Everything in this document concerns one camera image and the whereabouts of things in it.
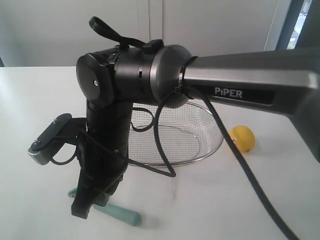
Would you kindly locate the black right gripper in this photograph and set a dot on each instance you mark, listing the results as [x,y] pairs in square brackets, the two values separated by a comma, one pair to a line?
[102,149]

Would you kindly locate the teal handled peeler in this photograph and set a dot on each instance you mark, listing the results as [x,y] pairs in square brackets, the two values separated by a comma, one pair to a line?
[124,215]

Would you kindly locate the yellow lemon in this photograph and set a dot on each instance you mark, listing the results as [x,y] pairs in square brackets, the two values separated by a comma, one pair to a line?
[243,137]

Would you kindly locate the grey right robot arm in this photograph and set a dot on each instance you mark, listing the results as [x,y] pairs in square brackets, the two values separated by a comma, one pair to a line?
[285,82]

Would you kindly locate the steel wire mesh basket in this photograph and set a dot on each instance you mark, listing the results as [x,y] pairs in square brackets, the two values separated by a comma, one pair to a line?
[187,134]

